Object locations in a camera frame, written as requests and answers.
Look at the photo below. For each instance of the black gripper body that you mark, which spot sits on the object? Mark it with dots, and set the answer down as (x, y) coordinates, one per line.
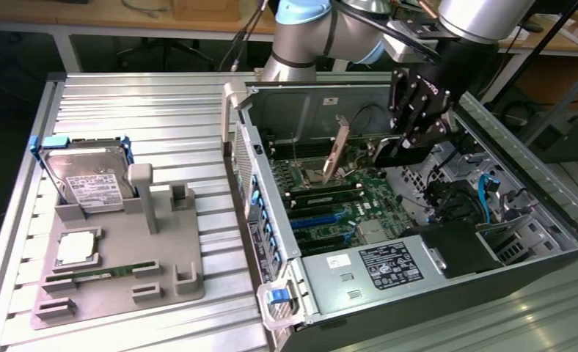
(461, 69)

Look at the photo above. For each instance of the graphics card with metal bracket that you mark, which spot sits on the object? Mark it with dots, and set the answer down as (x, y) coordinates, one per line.
(397, 157)

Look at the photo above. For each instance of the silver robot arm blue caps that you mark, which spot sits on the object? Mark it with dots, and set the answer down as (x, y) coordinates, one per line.
(309, 36)

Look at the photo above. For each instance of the perforated metal drive cage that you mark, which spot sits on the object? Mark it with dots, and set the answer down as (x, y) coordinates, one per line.
(412, 176)

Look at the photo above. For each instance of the green motherboard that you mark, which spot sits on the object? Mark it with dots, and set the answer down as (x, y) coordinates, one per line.
(368, 183)

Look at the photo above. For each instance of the black RAM slot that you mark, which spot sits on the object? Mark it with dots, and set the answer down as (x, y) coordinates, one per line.
(300, 143)
(301, 153)

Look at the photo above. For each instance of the black slanted pole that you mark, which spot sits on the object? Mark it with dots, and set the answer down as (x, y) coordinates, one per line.
(561, 27)

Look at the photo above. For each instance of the thin metal locking lever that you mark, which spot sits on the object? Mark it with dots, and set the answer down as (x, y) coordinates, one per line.
(296, 150)

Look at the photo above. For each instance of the black cabinet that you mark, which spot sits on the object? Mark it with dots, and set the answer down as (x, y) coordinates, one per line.
(564, 143)

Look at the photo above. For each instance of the CPU socket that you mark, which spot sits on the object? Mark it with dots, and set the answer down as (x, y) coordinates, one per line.
(309, 174)

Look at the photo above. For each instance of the black monitor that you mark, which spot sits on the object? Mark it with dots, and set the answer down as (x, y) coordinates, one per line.
(561, 4)

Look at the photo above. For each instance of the black RAM stick with label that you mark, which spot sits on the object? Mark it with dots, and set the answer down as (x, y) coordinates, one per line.
(326, 201)

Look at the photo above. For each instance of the silver chipset heatsink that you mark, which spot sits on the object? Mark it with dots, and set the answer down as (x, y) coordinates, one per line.
(372, 231)

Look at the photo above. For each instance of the black plastic air shroud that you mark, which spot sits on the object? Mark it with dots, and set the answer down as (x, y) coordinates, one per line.
(456, 249)

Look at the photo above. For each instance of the blue expansion slot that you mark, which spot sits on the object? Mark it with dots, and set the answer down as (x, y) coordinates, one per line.
(318, 221)

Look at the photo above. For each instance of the metal disk bay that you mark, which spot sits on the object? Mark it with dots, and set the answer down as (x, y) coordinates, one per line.
(514, 245)

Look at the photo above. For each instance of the black expansion slot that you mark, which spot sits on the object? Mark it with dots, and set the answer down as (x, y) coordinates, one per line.
(324, 242)

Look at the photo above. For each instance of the blue slot cover tab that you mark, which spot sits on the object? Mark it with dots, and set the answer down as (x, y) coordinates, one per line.
(257, 198)
(269, 229)
(278, 259)
(273, 243)
(264, 215)

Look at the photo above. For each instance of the black open PC case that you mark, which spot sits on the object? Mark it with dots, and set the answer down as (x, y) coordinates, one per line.
(465, 304)

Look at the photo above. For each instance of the grey power supply unit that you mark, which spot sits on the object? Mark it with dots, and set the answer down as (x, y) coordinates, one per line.
(333, 293)

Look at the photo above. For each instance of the black chair base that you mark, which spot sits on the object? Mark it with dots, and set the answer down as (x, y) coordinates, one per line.
(172, 47)

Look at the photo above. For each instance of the blue case latch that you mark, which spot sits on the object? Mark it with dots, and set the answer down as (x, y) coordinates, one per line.
(278, 297)

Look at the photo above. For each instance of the hard disk with blue caddy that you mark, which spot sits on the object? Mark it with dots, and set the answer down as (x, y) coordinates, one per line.
(89, 187)

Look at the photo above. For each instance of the grey plastic parts rack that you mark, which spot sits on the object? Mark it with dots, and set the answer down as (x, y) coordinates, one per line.
(122, 256)

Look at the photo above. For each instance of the green RAM stick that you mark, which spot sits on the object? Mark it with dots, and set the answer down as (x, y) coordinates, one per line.
(108, 273)

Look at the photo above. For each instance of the silver CPU chip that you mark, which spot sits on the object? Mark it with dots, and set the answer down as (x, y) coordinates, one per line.
(77, 249)

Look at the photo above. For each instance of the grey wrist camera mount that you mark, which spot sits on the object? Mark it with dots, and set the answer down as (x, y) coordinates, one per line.
(406, 47)

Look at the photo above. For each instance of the black case switch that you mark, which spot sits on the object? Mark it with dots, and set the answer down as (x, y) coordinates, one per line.
(258, 149)

